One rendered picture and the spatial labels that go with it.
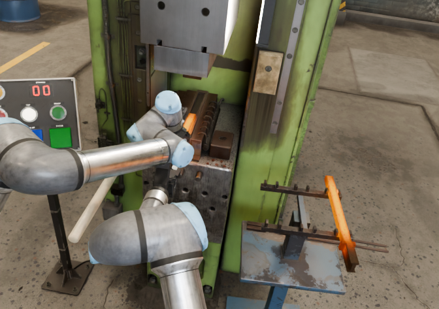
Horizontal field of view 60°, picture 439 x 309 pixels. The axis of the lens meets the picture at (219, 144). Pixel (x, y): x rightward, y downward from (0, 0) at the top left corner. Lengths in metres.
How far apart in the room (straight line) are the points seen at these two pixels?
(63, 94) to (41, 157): 0.72
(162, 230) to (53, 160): 0.27
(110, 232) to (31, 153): 0.23
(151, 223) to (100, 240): 0.11
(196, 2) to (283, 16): 0.33
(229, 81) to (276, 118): 0.41
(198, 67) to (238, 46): 0.50
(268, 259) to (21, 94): 1.12
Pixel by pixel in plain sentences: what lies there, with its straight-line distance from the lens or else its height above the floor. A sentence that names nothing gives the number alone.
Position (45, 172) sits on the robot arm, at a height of 1.34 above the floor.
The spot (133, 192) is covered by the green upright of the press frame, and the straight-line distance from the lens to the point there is 2.03.
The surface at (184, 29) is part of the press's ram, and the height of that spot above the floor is 1.44.
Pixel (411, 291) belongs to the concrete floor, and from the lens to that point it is 2.65.
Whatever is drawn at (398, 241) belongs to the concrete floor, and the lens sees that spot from 2.89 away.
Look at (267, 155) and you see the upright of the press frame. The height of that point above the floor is 0.88.
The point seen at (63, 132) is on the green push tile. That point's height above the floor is 1.03.
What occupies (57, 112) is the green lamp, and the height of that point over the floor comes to 1.09.
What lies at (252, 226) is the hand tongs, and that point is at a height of 0.67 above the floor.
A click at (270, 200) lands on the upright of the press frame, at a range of 1.90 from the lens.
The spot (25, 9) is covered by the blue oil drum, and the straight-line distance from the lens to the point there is 5.99.
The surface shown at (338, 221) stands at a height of 0.93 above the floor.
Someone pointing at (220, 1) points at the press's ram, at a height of 1.54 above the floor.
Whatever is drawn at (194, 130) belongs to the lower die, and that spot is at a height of 0.99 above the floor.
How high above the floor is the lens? 1.87
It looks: 35 degrees down
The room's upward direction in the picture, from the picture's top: 7 degrees clockwise
